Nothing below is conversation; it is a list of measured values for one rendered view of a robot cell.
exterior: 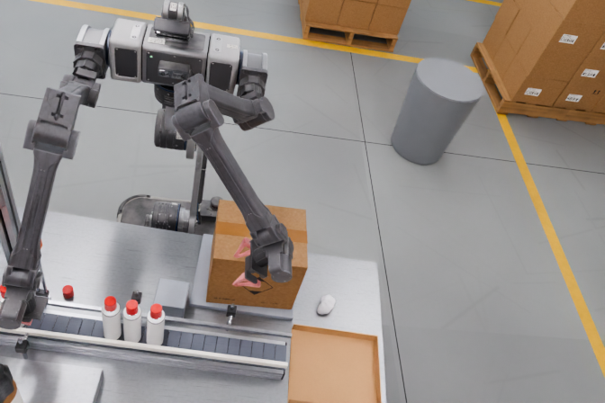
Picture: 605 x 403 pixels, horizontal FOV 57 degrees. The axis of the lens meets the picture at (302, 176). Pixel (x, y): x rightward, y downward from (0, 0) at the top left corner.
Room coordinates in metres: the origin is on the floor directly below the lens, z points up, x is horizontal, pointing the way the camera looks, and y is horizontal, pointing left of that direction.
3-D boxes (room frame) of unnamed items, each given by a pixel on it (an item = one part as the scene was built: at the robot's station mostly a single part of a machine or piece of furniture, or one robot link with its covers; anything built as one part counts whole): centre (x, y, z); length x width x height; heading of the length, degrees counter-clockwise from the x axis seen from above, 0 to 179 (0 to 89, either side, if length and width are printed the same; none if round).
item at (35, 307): (0.65, 0.61, 1.13); 0.10 x 0.07 x 0.07; 101
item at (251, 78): (1.39, 0.24, 1.45); 0.09 x 0.08 x 0.12; 105
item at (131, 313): (0.76, 0.36, 0.98); 0.05 x 0.05 x 0.20
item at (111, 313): (0.75, 0.42, 0.98); 0.05 x 0.05 x 0.20
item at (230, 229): (1.12, 0.07, 0.99); 0.30 x 0.24 x 0.27; 104
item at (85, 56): (1.27, 0.72, 1.45); 0.09 x 0.08 x 0.12; 105
